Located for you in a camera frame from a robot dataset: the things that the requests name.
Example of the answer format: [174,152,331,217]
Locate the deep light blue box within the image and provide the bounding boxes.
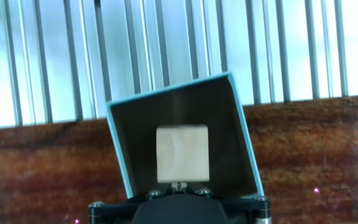
[106,71,265,200]

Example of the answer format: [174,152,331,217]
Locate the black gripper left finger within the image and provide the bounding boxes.
[88,182,180,224]

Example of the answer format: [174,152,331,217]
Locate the light wooden cube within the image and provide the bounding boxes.
[155,124,210,184]

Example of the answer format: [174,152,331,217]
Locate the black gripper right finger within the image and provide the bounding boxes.
[178,182,272,224]

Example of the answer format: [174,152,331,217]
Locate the glossy wood-grain mat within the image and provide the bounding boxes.
[0,95,358,224]

